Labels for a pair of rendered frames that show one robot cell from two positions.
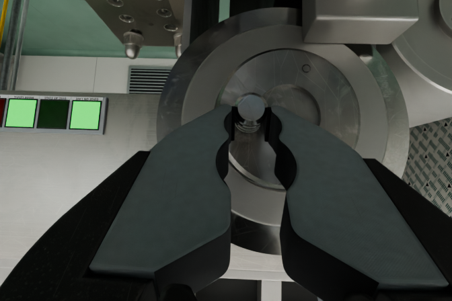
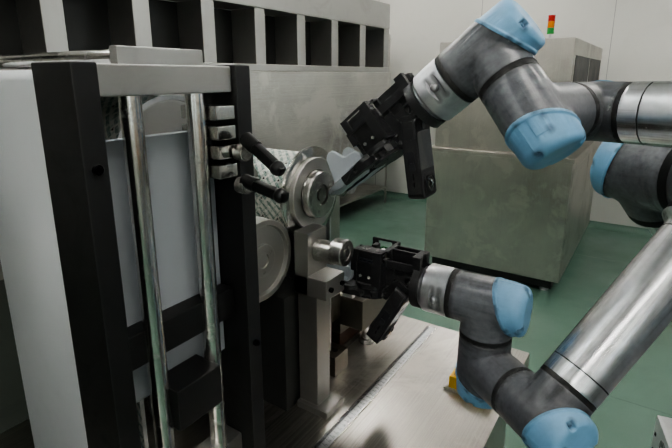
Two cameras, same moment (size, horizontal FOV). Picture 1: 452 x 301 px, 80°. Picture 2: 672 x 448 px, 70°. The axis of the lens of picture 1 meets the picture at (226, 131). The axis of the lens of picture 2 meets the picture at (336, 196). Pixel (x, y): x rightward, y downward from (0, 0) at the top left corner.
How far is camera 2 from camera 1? 0.70 m
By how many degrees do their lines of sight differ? 54
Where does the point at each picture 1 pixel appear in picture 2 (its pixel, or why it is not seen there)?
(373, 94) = (296, 210)
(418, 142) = not seen: hidden behind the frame
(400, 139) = not seen: hidden behind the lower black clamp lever
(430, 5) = (273, 257)
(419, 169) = not seen: hidden behind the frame
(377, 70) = (290, 222)
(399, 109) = (284, 208)
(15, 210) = (303, 103)
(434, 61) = (272, 232)
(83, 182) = (274, 128)
